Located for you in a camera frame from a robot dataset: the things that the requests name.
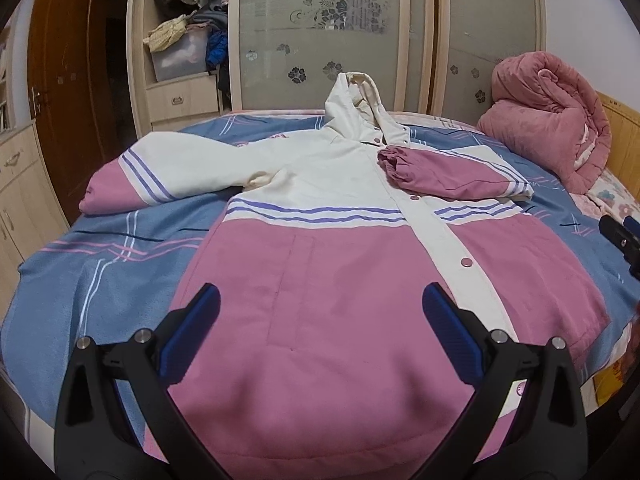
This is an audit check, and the blue plaid bed sheet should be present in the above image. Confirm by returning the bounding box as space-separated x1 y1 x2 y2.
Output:
1 144 639 422

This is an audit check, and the brown wooden door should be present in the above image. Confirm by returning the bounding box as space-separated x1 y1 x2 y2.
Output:
27 0 137 223

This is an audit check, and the frosted wardrobe sliding door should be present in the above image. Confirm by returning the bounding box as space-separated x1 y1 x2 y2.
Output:
427 0 546 124
229 0 410 112

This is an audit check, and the beige wardrobe frame with drawers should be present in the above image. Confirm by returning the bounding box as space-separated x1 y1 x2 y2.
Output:
126 0 229 138

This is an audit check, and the rolled pink quilt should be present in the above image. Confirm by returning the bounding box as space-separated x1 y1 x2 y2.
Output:
477 51 612 194

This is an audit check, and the yellow red bag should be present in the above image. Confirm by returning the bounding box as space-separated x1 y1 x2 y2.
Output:
592 352 634 406

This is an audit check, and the floral pillow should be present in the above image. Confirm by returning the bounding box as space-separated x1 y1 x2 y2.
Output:
587 168 640 223

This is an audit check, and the frosted wardrobe sliding door right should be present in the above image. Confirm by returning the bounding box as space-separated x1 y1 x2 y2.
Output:
427 0 546 124

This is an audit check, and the frosted wardrobe sliding door left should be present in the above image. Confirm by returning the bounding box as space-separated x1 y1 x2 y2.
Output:
229 0 410 112

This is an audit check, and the blue garment in wardrobe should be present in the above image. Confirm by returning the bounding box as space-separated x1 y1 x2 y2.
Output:
205 30 228 70

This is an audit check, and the beige side cabinet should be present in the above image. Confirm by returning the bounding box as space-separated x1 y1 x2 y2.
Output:
0 122 68 314

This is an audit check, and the translucent storage box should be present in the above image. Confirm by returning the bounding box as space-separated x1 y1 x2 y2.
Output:
151 28 208 82

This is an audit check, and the pink and white hooded jacket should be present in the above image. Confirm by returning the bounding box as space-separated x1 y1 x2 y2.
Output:
80 73 610 479

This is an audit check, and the yellow cloth on box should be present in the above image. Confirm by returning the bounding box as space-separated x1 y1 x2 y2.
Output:
143 14 188 53

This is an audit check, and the wooden headboard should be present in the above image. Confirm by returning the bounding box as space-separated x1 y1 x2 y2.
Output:
599 92 640 198

